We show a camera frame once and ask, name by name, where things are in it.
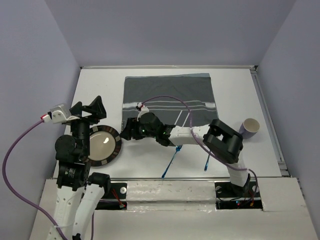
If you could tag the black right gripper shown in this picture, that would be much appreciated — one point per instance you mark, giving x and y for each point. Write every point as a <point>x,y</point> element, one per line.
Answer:
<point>127,131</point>

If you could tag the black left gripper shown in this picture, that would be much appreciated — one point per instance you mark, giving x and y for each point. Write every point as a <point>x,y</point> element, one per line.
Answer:
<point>97,106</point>

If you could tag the dark rimmed dinner plate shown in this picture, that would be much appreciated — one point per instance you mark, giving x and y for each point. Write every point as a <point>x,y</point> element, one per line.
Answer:
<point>105,145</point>

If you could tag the grey striped cloth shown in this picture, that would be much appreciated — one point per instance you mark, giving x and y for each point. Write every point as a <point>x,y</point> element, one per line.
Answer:
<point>183,100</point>

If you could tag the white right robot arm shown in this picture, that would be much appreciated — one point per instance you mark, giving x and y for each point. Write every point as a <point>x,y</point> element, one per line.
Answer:
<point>216,138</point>

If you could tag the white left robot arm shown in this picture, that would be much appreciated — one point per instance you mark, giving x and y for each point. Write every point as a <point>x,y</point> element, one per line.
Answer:
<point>78,190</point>

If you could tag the blue metallic fork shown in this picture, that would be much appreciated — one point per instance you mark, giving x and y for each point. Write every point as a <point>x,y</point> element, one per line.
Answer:
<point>177,149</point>

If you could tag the blue metallic spoon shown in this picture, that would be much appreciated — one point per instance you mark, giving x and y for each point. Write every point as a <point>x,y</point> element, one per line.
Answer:
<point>207,163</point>

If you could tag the purple mug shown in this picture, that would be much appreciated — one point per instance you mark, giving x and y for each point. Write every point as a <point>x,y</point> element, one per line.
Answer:
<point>249,128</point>

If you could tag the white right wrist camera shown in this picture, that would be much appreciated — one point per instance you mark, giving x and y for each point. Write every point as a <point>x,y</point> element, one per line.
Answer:
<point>142,109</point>

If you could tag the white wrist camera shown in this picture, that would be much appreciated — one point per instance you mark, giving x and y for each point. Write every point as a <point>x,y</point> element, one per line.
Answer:
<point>142,109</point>
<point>59,114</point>

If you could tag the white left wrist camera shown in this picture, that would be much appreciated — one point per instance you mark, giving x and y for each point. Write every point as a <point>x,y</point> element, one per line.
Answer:
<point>59,114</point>

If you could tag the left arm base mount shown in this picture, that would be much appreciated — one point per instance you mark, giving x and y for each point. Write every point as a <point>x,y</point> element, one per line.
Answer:
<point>115,199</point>

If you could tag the white table edge rail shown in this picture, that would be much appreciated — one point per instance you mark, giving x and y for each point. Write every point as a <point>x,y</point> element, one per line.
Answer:
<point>96,67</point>

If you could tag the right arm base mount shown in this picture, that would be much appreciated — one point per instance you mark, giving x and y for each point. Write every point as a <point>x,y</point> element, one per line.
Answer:
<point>227,199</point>

